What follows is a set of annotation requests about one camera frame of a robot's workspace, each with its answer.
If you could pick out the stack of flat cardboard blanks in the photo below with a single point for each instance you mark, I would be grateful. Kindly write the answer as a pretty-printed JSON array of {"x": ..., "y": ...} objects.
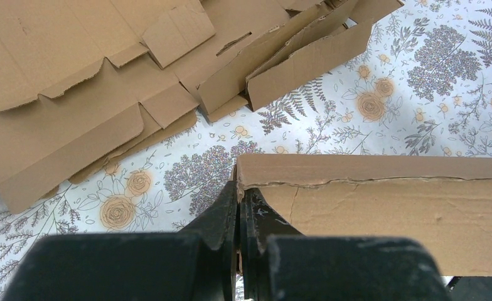
[{"x": 84, "y": 82}]

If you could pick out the floral table mat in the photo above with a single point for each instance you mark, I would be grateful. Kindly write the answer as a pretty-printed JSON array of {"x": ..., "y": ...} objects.
[{"x": 422, "y": 87}]

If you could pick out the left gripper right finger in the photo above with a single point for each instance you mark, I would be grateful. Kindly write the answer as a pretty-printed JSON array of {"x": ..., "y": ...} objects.
[{"x": 281, "y": 263}]

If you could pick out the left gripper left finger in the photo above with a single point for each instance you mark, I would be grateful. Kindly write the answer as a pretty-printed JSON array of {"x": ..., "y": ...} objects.
[{"x": 195, "y": 263}]

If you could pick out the brown cardboard box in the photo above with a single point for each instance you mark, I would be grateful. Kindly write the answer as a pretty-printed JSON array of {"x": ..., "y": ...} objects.
[{"x": 445, "y": 203}]

